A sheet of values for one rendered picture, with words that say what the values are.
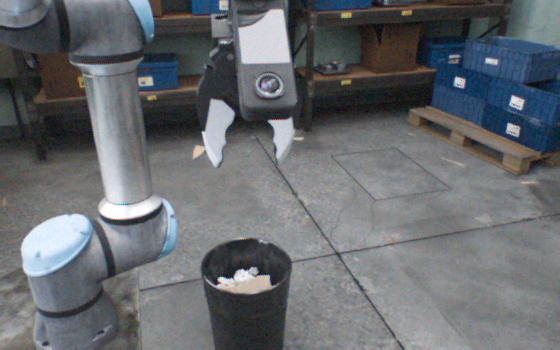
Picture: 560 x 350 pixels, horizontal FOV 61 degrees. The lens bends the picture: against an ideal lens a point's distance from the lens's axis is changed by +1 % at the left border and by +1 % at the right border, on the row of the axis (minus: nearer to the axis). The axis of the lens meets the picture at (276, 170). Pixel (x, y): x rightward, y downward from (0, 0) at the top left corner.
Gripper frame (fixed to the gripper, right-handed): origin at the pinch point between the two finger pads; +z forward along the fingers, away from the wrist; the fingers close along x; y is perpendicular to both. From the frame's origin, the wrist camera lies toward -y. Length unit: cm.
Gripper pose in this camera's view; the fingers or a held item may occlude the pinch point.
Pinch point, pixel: (248, 160)
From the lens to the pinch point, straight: 51.8
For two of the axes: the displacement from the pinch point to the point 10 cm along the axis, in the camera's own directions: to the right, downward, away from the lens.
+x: -9.9, 0.4, -1.4
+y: -1.4, -6.2, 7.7
